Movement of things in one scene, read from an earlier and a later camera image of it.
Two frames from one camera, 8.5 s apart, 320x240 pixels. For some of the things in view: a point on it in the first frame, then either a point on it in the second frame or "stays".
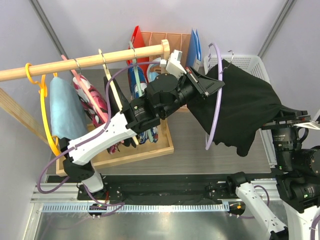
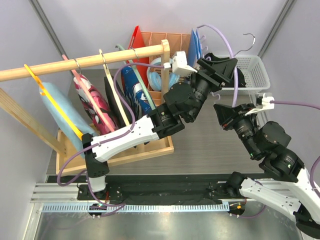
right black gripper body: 291,117 to 242,109
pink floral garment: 83,91 stays
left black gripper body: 193,79 to 214,76
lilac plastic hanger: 218,105 to 234,55
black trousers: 247,103 to 241,82
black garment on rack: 114,104 stays
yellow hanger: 43,91 to 44,92
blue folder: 194,55 stays
